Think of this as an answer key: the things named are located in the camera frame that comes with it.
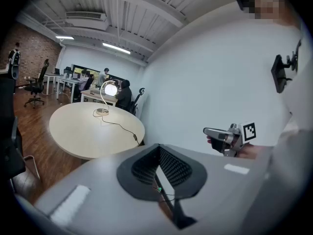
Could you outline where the black chair with metal legs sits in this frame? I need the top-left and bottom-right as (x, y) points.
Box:
(0, 77), (41, 193)

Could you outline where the person's head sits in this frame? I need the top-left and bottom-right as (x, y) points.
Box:
(253, 0), (295, 23)

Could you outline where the black lamp cable with switch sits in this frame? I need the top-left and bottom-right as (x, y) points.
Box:
(92, 109), (143, 146)

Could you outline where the dark framed window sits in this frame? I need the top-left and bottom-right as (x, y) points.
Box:
(70, 64), (130, 83)

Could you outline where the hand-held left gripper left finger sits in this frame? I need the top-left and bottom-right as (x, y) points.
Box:
(33, 143), (179, 235)

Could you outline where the black office chair with headrest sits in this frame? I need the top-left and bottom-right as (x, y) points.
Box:
(23, 59), (50, 109)
(129, 87), (146, 117)

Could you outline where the person's white shirt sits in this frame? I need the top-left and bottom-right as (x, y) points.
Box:
(277, 21), (313, 145)

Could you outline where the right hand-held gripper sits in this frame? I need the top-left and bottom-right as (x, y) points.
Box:
(202, 121), (258, 158)

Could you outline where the globe lamp with gold stand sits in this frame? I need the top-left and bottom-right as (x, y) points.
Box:
(92, 80), (118, 116)

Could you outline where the white hanging ceiling pipe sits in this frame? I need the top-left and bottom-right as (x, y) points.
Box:
(116, 0), (122, 43)

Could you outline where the white office desk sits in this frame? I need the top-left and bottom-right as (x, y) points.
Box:
(43, 72), (65, 95)
(80, 89), (118, 107)
(56, 77), (82, 100)

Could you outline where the round beige table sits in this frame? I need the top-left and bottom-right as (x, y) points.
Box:
(48, 101), (146, 160)

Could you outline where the black box on mount arm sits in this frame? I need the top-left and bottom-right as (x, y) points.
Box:
(270, 40), (302, 94)

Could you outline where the person's right hand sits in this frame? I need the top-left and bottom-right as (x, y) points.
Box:
(238, 142), (260, 160)

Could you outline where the white ceiling air conditioner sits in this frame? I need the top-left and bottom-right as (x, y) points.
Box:
(64, 11), (109, 30)

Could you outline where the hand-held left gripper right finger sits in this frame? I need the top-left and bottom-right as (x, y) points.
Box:
(156, 143), (272, 235)

